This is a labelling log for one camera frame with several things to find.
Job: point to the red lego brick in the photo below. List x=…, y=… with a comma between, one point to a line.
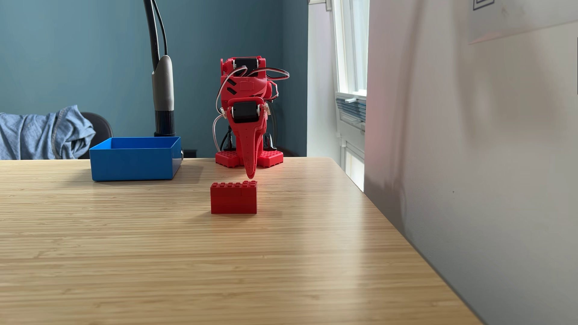
x=233, y=201

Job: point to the blue plastic bin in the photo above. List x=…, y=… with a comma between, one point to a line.
x=131, y=164

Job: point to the small black box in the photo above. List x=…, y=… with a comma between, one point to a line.
x=189, y=154

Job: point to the grey black gooseneck stand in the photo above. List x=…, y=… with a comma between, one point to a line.
x=163, y=90

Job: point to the white window sill heater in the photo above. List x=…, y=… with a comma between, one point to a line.
x=352, y=131

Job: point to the black chair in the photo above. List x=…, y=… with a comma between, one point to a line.
x=101, y=128

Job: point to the blue denim cloth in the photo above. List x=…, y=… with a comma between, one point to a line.
x=40, y=135

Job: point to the white paper sheet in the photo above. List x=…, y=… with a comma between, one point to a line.
x=524, y=18

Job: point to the white window frame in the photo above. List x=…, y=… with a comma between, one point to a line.
x=347, y=45

